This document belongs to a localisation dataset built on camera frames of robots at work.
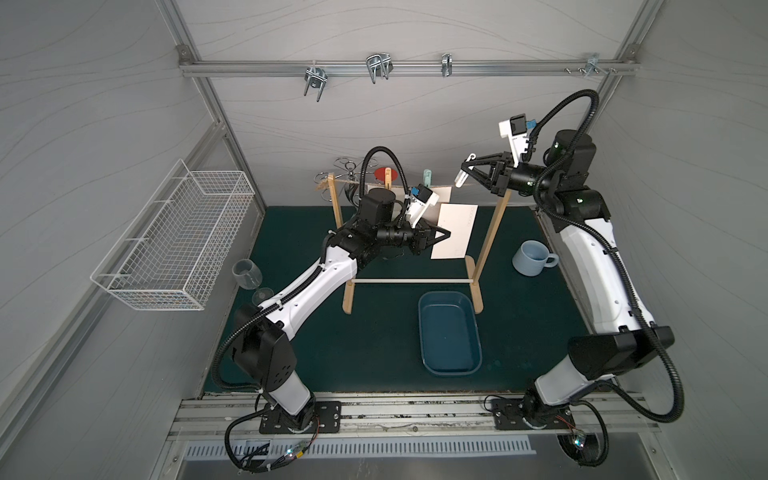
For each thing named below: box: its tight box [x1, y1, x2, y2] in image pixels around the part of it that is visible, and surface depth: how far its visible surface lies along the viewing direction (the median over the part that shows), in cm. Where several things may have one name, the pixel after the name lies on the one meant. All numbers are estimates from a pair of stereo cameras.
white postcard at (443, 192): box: [431, 186, 452, 203], surface depth 68 cm
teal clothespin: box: [423, 168, 432, 188], surface depth 65 cm
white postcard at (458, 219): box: [430, 203, 478, 259], surface depth 70 cm
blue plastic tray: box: [418, 290, 483, 376], surface depth 90 cm
